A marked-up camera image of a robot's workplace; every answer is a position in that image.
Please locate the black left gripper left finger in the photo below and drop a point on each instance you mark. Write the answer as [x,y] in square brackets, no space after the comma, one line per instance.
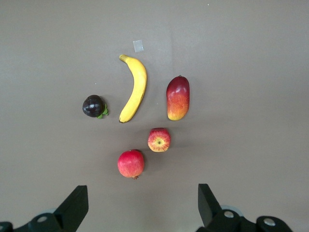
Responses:
[70,212]

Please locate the small clear tape piece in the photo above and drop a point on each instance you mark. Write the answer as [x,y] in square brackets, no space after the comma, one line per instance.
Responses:
[138,46]

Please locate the red orange mango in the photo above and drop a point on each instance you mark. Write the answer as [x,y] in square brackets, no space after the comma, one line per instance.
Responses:
[178,99]

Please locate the yellow banana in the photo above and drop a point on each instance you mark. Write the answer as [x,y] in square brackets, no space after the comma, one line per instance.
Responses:
[137,84]

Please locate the brown table cover sheet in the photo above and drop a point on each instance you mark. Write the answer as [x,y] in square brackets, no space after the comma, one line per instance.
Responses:
[241,72]

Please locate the dark purple eggplant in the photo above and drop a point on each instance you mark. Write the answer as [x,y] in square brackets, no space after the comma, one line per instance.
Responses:
[93,106]

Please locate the red yellow apple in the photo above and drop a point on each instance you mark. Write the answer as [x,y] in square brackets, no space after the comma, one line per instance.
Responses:
[159,140]

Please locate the red pomegranate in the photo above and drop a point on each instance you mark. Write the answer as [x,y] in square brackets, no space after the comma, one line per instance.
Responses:
[130,164]

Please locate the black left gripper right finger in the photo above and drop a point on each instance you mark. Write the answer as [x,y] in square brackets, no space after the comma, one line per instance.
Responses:
[212,215]

